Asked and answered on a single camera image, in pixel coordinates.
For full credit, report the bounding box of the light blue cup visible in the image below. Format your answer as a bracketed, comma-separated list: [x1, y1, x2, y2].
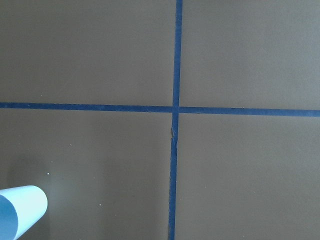
[0, 185, 48, 240]

